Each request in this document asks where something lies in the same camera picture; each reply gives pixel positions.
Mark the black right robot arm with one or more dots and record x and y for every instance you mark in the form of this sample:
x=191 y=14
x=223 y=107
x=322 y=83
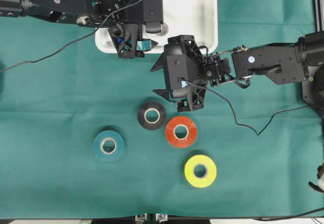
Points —
x=282 y=63

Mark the black aluminium rail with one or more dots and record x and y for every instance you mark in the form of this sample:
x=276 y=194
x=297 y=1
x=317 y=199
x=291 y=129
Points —
x=318 y=6

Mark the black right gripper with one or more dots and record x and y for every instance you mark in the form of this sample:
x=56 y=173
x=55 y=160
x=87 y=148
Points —
x=201 y=71

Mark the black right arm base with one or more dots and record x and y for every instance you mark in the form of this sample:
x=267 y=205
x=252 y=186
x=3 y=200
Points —
x=312 y=89

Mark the red tape roll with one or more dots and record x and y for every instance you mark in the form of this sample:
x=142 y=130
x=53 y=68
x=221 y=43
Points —
x=188 y=124

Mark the white plastic case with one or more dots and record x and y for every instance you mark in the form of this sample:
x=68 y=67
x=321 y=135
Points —
x=198 y=18

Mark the green tape roll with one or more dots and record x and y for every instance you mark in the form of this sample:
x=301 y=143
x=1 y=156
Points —
x=108 y=146

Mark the yellow tape roll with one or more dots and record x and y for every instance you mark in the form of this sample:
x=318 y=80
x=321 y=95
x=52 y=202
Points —
x=210 y=168

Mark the white tape roll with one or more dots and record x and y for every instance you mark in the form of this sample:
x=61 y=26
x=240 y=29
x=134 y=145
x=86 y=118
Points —
x=164 y=30

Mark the blue tape roll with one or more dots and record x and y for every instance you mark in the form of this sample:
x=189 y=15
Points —
x=121 y=43

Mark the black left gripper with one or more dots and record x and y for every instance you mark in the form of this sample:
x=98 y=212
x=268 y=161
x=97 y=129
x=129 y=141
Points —
x=124 y=19

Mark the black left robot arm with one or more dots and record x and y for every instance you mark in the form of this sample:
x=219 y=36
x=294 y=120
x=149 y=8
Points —
x=79 y=12

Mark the black tape roll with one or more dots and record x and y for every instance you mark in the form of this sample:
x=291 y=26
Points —
x=154 y=106

